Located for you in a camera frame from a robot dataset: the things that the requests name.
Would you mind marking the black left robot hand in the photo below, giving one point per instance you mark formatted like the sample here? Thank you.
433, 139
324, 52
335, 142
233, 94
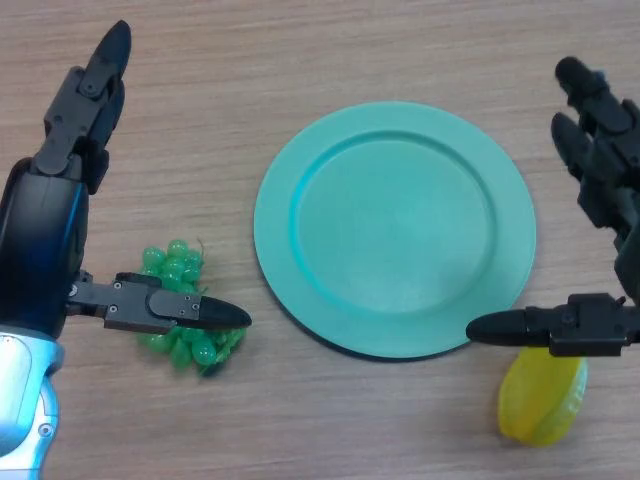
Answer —
40, 220

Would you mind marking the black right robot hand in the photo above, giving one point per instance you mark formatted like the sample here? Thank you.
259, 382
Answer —
605, 160

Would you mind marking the green grapes bunch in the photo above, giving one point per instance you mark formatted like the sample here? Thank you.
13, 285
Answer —
172, 267

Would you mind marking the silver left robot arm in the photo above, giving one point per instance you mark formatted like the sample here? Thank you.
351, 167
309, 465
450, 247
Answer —
25, 400

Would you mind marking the green round plate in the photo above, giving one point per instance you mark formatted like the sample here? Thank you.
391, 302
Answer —
395, 229

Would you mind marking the yellow starfruit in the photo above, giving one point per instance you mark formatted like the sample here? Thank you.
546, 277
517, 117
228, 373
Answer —
542, 400

